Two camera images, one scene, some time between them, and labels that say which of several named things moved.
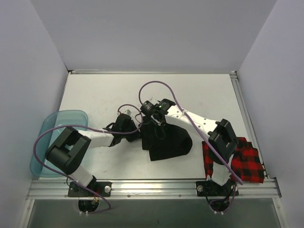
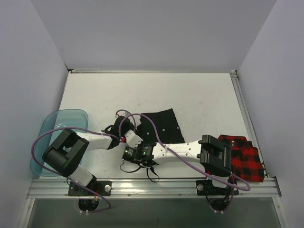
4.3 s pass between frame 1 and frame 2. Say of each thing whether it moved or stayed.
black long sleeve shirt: stayed
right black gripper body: moved
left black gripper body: stayed
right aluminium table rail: stayed
